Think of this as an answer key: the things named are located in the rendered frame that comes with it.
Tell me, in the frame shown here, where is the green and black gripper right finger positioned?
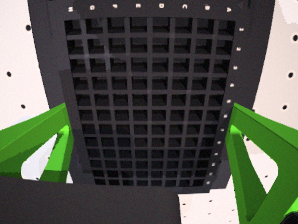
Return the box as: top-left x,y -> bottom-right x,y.
225,102 -> 298,224

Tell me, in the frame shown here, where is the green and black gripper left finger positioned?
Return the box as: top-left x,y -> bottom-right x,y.
0,103 -> 74,183

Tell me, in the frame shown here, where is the grey rectangular base plate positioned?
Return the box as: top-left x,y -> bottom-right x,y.
0,0 -> 298,224

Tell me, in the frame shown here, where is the black well plate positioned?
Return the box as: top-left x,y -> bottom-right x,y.
48,0 -> 251,195

